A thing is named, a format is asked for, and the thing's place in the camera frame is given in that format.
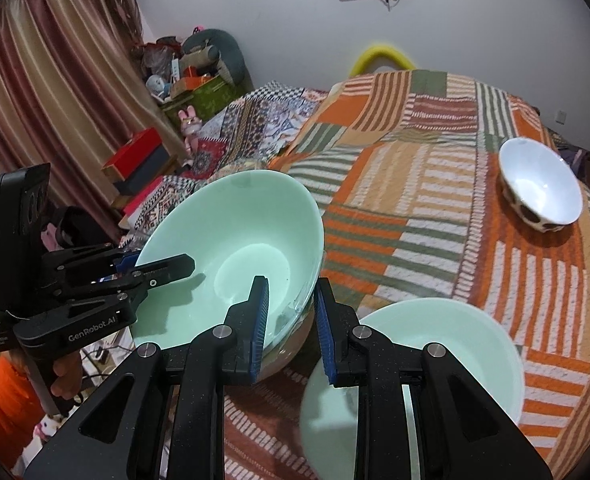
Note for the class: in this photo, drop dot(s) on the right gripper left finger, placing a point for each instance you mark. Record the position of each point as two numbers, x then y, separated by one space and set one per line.
160 413

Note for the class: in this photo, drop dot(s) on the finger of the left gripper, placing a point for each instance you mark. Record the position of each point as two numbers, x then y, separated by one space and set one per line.
126 262
135 284

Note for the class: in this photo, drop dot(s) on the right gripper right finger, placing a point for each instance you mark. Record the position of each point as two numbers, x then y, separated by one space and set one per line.
421 414

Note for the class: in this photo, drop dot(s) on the mint green bowl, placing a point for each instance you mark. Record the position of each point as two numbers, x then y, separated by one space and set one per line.
256 222

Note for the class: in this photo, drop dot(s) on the white bowl brown spots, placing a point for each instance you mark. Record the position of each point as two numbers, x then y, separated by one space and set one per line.
540 187

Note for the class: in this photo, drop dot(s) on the left hand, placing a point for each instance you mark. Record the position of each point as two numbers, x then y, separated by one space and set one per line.
68 371

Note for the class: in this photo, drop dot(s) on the red box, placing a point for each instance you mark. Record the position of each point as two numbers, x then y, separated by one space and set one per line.
126 160

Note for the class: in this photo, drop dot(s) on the dark grey box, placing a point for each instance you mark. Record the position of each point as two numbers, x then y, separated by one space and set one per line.
146 172

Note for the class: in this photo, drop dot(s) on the pink rabbit toy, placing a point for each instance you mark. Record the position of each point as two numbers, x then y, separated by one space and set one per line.
190 125

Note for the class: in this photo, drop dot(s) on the green storage box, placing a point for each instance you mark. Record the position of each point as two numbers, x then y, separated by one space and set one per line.
208 100

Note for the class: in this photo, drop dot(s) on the striped brown curtain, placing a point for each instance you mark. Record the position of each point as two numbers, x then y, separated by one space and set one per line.
71 95

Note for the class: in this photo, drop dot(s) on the ethnic patterned patchwork blanket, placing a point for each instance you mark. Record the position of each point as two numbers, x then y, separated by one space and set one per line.
246 135

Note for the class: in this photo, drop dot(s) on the grey green neck pillow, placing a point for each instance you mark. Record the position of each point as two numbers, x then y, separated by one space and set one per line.
216 50

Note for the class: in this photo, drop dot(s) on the orange striped patchwork quilt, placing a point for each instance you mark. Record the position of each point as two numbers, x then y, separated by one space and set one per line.
404 168

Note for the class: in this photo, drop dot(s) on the yellow foam arch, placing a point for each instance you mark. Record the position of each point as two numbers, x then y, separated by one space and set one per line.
379 54

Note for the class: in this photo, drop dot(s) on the white wall socket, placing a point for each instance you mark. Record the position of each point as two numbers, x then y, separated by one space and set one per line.
560 117

